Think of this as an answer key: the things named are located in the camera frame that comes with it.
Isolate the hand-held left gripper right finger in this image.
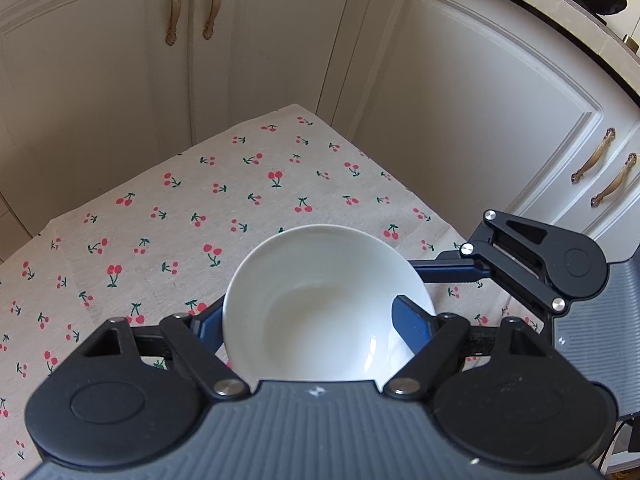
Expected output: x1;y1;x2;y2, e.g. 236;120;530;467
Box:
382;295;551;401

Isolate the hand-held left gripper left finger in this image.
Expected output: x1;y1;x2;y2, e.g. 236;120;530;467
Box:
82;297;250;401

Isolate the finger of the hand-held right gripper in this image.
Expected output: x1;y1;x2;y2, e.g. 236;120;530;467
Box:
410;209;576;316

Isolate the white pink-floral bowl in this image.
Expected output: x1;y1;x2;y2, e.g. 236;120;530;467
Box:
222;224;435;381

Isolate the white cabinet door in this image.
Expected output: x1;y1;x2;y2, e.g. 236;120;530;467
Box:
0;0;196;261
345;0;626;241
187;0;361;136
585;110;640;262

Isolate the cherry print tablecloth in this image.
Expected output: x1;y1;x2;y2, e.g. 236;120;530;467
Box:
0;104;543;466

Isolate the beige kitchen countertop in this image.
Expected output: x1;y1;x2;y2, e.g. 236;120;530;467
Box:
435;0;640;92

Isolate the black cable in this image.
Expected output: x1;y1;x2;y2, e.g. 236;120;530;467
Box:
599;419;632;475

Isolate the bronze cabinet handle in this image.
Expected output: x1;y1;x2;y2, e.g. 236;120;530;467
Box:
165;0;182;46
571;127;616;185
202;0;223;40
590;152;639;207

